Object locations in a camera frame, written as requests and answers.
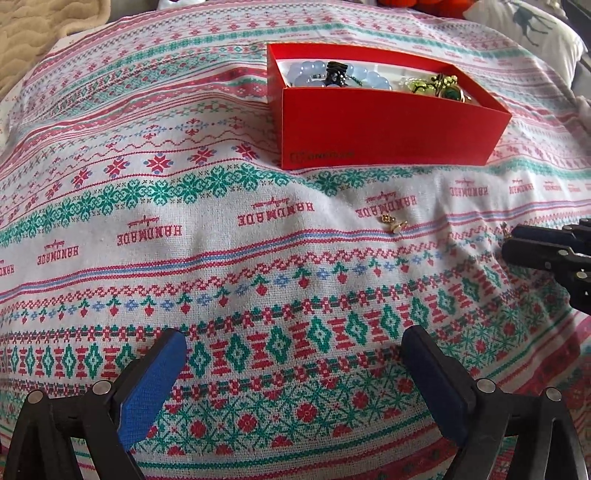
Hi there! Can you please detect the patterned woven blanket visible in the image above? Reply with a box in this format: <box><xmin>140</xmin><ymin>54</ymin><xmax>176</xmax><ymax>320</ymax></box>
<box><xmin>0</xmin><ymin>4</ymin><xmax>591</xmax><ymax>480</ymax></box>

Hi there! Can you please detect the gold brooch with green gem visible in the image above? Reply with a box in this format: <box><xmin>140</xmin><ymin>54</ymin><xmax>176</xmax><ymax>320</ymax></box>
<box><xmin>431</xmin><ymin>74</ymin><xmax>472</xmax><ymax>103</ymax></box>

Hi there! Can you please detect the pale blue bead bracelet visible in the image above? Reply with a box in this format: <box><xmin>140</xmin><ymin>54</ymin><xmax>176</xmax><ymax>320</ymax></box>
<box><xmin>286</xmin><ymin>60</ymin><xmax>393</xmax><ymax>90</ymax></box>

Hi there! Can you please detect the green bead bracelet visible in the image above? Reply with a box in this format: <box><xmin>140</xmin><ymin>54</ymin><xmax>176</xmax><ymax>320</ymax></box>
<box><xmin>396</xmin><ymin>76</ymin><xmax>437</xmax><ymax>95</ymax></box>

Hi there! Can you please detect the white printed pillow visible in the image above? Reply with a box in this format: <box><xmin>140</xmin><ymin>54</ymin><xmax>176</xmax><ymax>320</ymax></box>
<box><xmin>464</xmin><ymin>0</ymin><xmax>585</xmax><ymax>84</ymax></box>

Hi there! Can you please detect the red cardboard box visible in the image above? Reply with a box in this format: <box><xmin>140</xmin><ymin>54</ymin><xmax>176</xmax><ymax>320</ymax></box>
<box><xmin>267</xmin><ymin>43</ymin><xmax>512</xmax><ymax>169</ymax></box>

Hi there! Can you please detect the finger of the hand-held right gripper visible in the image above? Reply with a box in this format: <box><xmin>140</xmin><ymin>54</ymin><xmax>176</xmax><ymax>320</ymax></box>
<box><xmin>512</xmin><ymin>223</ymin><xmax>591</xmax><ymax>256</ymax></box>
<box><xmin>502</xmin><ymin>239</ymin><xmax>591</xmax><ymax>315</ymax></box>

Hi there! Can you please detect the black hair claw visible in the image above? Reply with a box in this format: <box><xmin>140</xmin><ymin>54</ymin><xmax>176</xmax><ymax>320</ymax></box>
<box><xmin>323</xmin><ymin>61</ymin><xmax>348</xmax><ymax>88</ymax></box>

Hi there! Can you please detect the beige quilted blanket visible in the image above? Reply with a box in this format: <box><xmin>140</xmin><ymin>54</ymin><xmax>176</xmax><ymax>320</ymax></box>
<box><xmin>0</xmin><ymin>0</ymin><xmax>112</xmax><ymax>100</ymax></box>

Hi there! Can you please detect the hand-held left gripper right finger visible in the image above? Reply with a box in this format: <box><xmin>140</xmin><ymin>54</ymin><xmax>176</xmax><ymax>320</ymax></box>
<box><xmin>401</xmin><ymin>325</ymin><xmax>580</xmax><ymax>480</ymax></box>

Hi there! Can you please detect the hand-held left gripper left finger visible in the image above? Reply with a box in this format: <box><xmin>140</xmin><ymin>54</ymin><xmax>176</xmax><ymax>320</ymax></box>
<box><xmin>9</xmin><ymin>329</ymin><xmax>188</xmax><ymax>480</ymax></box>

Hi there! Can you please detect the orange plush toy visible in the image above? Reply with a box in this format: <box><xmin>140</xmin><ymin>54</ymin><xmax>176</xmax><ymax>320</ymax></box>
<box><xmin>376</xmin><ymin>0</ymin><xmax>481</xmax><ymax>19</ymax></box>

